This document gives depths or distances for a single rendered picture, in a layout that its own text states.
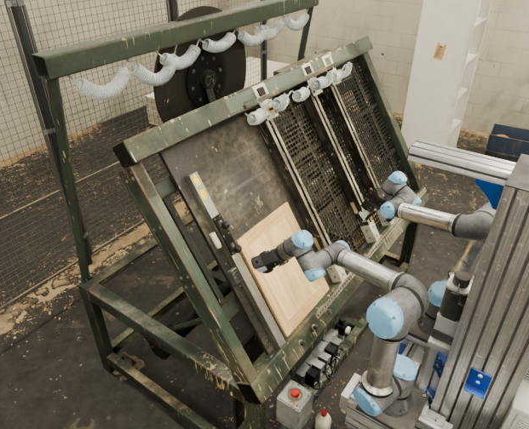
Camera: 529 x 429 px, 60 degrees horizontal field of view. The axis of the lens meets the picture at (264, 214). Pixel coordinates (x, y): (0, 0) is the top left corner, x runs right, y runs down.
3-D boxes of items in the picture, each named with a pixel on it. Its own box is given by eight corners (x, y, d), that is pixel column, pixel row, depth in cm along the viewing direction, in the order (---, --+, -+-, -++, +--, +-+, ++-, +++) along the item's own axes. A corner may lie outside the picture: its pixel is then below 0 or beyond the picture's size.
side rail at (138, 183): (235, 382, 214) (250, 384, 206) (117, 173, 192) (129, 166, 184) (243, 373, 218) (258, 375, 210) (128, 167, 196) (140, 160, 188)
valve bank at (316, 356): (313, 411, 232) (316, 381, 218) (290, 397, 239) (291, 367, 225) (358, 347, 265) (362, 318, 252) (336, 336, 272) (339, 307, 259)
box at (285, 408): (297, 436, 202) (299, 412, 192) (275, 420, 208) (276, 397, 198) (312, 415, 210) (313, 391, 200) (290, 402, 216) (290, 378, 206)
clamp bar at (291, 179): (330, 284, 264) (365, 281, 247) (238, 94, 240) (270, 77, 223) (339, 275, 271) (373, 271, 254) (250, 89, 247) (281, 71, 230)
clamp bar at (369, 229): (365, 244, 295) (399, 239, 278) (287, 72, 271) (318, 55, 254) (372, 237, 302) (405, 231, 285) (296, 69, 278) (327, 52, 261)
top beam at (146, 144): (123, 169, 187) (135, 163, 180) (111, 147, 185) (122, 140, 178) (362, 54, 335) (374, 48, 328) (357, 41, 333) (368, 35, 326)
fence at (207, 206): (274, 348, 226) (280, 348, 224) (184, 177, 207) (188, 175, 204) (280, 341, 230) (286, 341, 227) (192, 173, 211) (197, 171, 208)
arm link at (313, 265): (336, 268, 174) (323, 243, 176) (315, 280, 168) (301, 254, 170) (326, 273, 181) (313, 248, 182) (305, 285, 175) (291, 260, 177)
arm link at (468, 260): (432, 294, 219) (474, 205, 185) (448, 280, 227) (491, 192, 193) (454, 310, 213) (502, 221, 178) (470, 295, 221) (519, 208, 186)
